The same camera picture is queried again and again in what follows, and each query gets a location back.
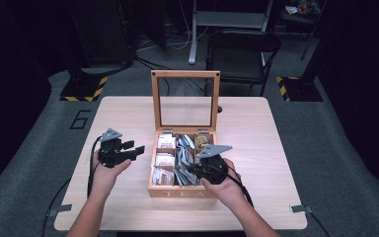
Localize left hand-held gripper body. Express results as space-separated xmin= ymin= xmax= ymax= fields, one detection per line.
xmin=97 ymin=127 xmax=138 ymax=169

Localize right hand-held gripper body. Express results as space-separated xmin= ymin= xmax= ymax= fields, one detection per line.
xmin=196 ymin=143 xmax=234 ymax=186

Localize stack of grey tea bags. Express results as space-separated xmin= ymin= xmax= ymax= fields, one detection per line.
xmin=176 ymin=147 xmax=195 ymax=166
xmin=177 ymin=133 xmax=196 ymax=150
xmin=174 ymin=166 xmax=202 ymax=188

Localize wooden tea box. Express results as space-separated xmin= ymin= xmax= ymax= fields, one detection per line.
xmin=147 ymin=69 xmax=221 ymax=199

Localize person's left hand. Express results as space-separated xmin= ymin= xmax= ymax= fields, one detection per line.
xmin=90 ymin=154 xmax=133 ymax=198

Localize person's right hand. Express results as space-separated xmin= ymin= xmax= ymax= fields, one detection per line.
xmin=200 ymin=158 xmax=245 ymax=210

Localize stack of white tea bags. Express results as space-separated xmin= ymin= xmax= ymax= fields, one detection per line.
xmin=157 ymin=132 xmax=178 ymax=149
xmin=152 ymin=167 xmax=176 ymax=187
xmin=154 ymin=152 xmax=176 ymax=167

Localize yellow tea bag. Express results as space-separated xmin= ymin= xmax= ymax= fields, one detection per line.
xmin=195 ymin=134 xmax=213 ymax=148

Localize grey tape strip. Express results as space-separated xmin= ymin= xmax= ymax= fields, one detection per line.
xmin=290 ymin=204 xmax=314 ymax=214

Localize black cabinet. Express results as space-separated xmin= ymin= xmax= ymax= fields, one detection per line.
xmin=66 ymin=0 xmax=136 ymax=68

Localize black folding chair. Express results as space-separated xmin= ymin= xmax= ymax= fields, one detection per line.
xmin=204 ymin=29 xmax=282 ymax=97

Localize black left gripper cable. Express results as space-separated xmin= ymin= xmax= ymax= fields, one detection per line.
xmin=86 ymin=135 xmax=104 ymax=198

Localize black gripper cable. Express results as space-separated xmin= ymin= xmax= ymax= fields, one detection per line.
xmin=221 ymin=164 xmax=255 ymax=208
xmin=86 ymin=135 xmax=104 ymax=198

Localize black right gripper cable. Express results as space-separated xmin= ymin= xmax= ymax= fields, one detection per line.
xmin=221 ymin=164 xmax=255 ymax=208

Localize yellow black striped base plate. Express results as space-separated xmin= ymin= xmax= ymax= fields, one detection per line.
xmin=275 ymin=76 xmax=325 ymax=103
xmin=58 ymin=75 xmax=109 ymax=103

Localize black table cable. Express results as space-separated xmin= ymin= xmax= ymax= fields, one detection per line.
xmin=40 ymin=177 xmax=72 ymax=237
xmin=309 ymin=211 xmax=333 ymax=237

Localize black floor cables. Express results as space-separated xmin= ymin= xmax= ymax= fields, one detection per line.
xmin=134 ymin=53 xmax=208 ymax=97

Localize white metal desk frame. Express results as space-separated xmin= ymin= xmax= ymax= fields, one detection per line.
xmin=188 ymin=0 xmax=274 ymax=65

